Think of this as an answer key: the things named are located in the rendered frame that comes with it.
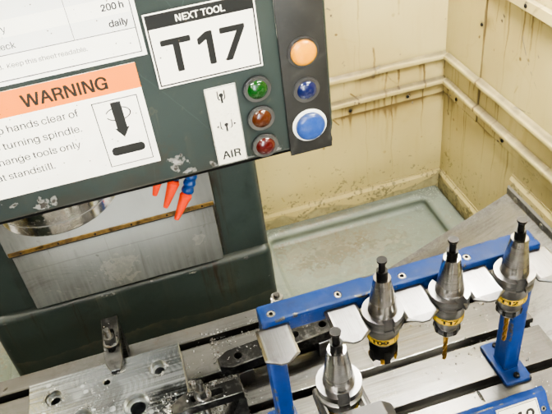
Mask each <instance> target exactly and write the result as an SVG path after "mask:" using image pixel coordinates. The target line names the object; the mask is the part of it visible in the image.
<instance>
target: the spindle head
mask: <svg viewBox="0 0 552 414"><path fill-rule="evenodd" d="M204 1H209V0H134V3H135V6H136V12H137V15H138V18H139V22H140V27H141V31H142V34H143V38H144V41H145V47H146V51H147V54H146V55H142V56H139V57H132V58H128V59H124V60H120V61H116V62H110V63H105V64H102V65H98V66H94V67H87V68H83V69H80V70H75V71H69V72H65V73H61V74H57V75H53V76H46V77H43V78H39V79H35V80H28V81H24V82H21V83H16V84H13V85H6V86H3V87H0V92H1V91H5V90H12V89H15V88H20V87H23V86H27V85H33V84H38V83H41V82H45V81H52V80H56V79H60V78H63V77H68V76H74V75H78V74H82V73H86V72H90V71H96V70H100V69H104V68H108V67H115V66H118V65H122V64H126V63H130V62H135V65H136V70H137V73H138V77H139V80H140V85H141V89H142V92H143V95H144V98H145V103H146V107H147V110H148V114H149V119H150V122H151V126H152V128H153V132H154V137H155V140H156V144H157V147H158V150H159V156H160V159H161V160H160V161H157V162H153V163H147V164H144V165H140V166H137V167H134V168H128V169H124V170H121V171H117V172H111V173H108V174H104V175H101V176H97V177H92V178H88V179H85V180H80V181H77V182H71V183H67V184H64V185H61V186H55V187H51V188H48V189H44V190H41V191H35V192H31V193H28V194H24V195H19V196H15V197H12V198H8V199H5V200H0V225H1V224H4V223H10V222H14V221H17V220H21V219H27V218H30V217H33V216H36V215H40V214H46V213H49V212H53V211H56V210H60V209H65V208H69V207H72V206H76V205H82V204H85V203H89V202H92V201H96V200H101V199H104V198H108V197H111V196H117V195H121V194H124V193H127V192H131V191H137V190H140V189H144V188H147V187H151V186H157V185H160V184H163V183H166V182H172V181H176V180H179V179H183V178H186V177H192V176H195V175H199V174H202V173H208V172H212V171H215V170H219V169H222V168H227V167H231V166H234V165H238V164H241V163H247V162H250V161H254V160H257V159H263V158H267V157H260V156H257V155H256V154H255V153H254V151H253V149H252V143H253V141H254V139H255V138H256V137H257V136H259V135H261V134H263V133H270V134H273V135H275V136H276V138H277V139H278V148H277V150H276V151H275V152H274V153H273V154H272V155H270V156H274V155H277V154H283V153H287V152H290V151H291V150H290V143H289V136H288V123H287V115H286V108H285V101H284V94H283V80H282V73H281V66H280V59H279V51H278V39H277V32H276V25H275V18H274V5H273V0H255V10H256V16H257V23H258V29H259V36H260V47H261V53H262V59H263V66H259V67H253V68H249V69H245V70H242V71H235V72H232V73H228V74H224V75H221V76H214V77H210V78H207V79H203V80H197V81H192V82H189V83H186V84H181V85H175V86H171V87H168V88H164V89H159V83H158V80H157V76H156V73H155V69H154V64H153V60H152V57H151V53H150V47H149V44H148V40H147V37H146V33H145V27H144V24H143V21H142V17H141V15H143V14H147V13H151V12H158V11H162V10H167V9H170V8H174V7H181V6H185V5H190V4H193V3H198V2H204ZM322 3H323V15H324V38H325V51H326V62H327V75H328V87H329V111H330V122H331V130H332V125H333V120H332V108H331V95H330V83H329V59H328V46H327V34H326V21H325V9H324V0H322ZM252 76H264V77H266V78H267V79H268V80H269V82H270V84H271V91H270V93H269V96H268V97H267V98H266V99H264V100H262V101H260V102H251V101H250V100H248V99H247V98H246V97H245V95H244V93H243V86H244V84H245V83H246V81H247V80H248V79H249V78H251V77H252ZM234 82H235V86H236V91H237V100H238V105H239V110H240V115H241V124H242V130H243V135H244V140H245V145H246V154H247V159H243V160H240V161H236V162H233V163H227V164H224V165H220V166H219V162H218V158H217V154H216V149H215V145H214V138H213V134H212V130H211V125H210V121H209V114H208V109H207V105H206V101H205V93H204V90H206V89H209V88H213V87H217V86H221V85H227V84H231V83H234ZM259 105H267V106H269V107H271V108H272V109H273V111H274V115H275V119H274V123H273V124H272V125H271V126H270V127H269V128H267V129H265V130H263V131H257V130H255V129H253V128H251V126H250V125H249V123H248V115H249V113H250V111H251V110H252V109H253V108H254V107H256V106H259ZM270 156H268V157H270Z"/></svg>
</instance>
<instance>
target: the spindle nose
mask: <svg viewBox="0 0 552 414"><path fill-rule="evenodd" d="M114 197H115V196H111V197H108V198H104V199H101V200H96V201H92V202H89V203H85V204H82V205H76V206H72V207H69V208H65V209H60V210H56V211H53V212H49V213H46V214H40V215H36V216H33V217H30V218H24V219H21V220H17V221H14V222H10V223H4V224H3V226H4V227H5V228H6V229H8V230H9V231H11V232H14V233H16V234H20V235H23V236H30V237H46V236H52V235H57V234H60V233H64V232H69V231H71V230H73V229H76V228H78V227H81V226H83V225H85V224H86V223H88V222H90V221H91V220H93V219H95V218H96V217H97V216H99V215H100V214H101V213H102V212H103V211H104V210H105V209H106V208H107V207H108V206H109V205H110V204H111V202H112V201H113V199H114Z"/></svg>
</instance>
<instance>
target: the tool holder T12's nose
mask: <svg viewBox="0 0 552 414"><path fill-rule="evenodd" d="M495 304H496V307H495V309H496V311H498V313H499V314H501V315H502V316H503V317H504V318H508V319H510V318H514V317H516V316H518V315H520V314H521V313H522V305H521V306H515V307H511V306H505V305H503V304H501V303H499V302H498V301H495Z"/></svg>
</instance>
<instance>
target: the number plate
mask: <svg viewBox="0 0 552 414"><path fill-rule="evenodd" d="M495 411H496V414H541V411H540V408H539V405H538V402H537V398H531V399H528V400H526V401H523V402H519V403H516V404H513V405H511V406H508V407H503V408H500V409H498V410H495Z"/></svg>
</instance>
